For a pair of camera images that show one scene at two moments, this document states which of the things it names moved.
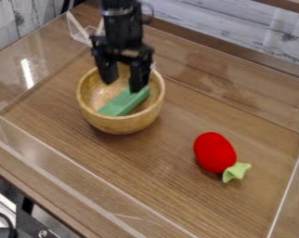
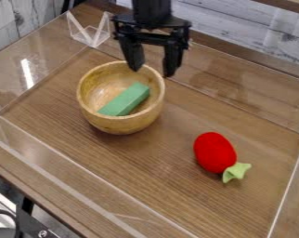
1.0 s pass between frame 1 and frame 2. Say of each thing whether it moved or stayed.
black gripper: moved
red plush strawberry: stayed
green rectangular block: stayed
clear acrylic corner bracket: stayed
